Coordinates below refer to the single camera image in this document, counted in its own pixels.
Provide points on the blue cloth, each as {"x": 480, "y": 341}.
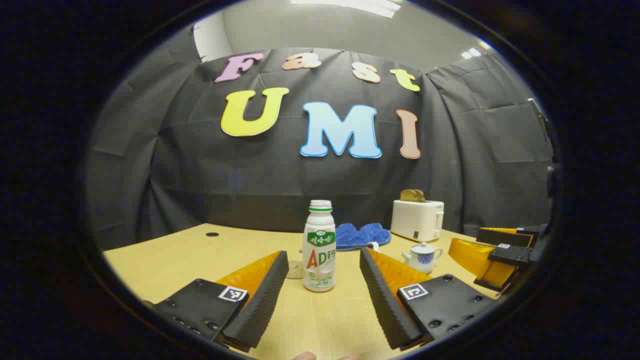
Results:
{"x": 362, "y": 236}

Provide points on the white toaster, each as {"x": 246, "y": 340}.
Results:
{"x": 415, "y": 220}

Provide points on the round brown coaster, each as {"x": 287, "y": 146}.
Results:
{"x": 295, "y": 271}

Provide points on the small ceiling light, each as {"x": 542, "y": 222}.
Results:
{"x": 472, "y": 53}

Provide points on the large ceiling light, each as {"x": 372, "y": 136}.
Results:
{"x": 350, "y": 5}

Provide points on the black backdrop cloth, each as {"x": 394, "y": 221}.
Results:
{"x": 280, "y": 185}

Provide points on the white water bottle green label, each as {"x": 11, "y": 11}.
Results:
{"x": 320, "y": 250}

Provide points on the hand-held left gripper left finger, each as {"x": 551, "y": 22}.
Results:
{"x": 265, "y": 295}

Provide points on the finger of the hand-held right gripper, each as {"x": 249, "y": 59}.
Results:
{"x": 505, "y": 237}
{"x": 512, "y": 255}

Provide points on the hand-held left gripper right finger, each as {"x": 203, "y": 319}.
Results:
{"x": 385, "y": 300}

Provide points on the brown toast slice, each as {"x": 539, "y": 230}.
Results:
{"x": 407, "y": 196}
{"x": 420, "y": 195}

